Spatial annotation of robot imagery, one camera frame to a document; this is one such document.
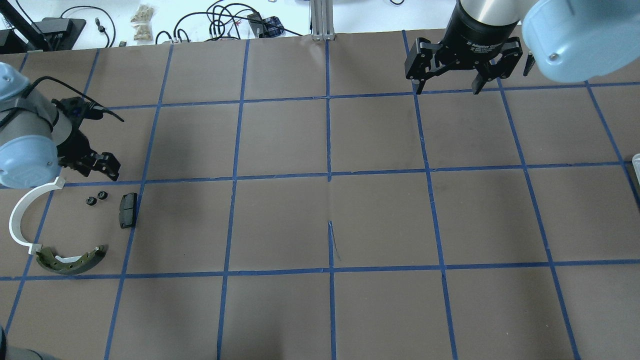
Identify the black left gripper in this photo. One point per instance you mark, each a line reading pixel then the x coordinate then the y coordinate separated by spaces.
pixel 75 146

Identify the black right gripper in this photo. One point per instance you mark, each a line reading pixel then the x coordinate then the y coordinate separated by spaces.
pixel 474 34

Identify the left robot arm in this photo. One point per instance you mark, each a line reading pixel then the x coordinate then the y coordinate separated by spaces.
pixel 39 135

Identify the silver ribbed metal tray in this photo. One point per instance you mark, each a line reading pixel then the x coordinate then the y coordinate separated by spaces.
pixel 635 163

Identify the black brake pad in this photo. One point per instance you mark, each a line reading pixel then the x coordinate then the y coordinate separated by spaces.
pixel 127 214

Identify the olive green brake shoe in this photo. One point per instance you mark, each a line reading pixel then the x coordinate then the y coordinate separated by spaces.
pixel 48 260

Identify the bags of small parts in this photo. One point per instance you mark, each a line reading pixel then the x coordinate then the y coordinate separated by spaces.
pixel 141 23

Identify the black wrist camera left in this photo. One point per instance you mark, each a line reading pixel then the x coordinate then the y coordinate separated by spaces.
pixel 79 108

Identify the white curved plastic bracket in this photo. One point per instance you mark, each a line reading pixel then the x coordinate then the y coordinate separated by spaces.
pixel 18 212

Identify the aluminium frame post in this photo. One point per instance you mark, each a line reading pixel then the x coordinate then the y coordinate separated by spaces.
pixel 322 20

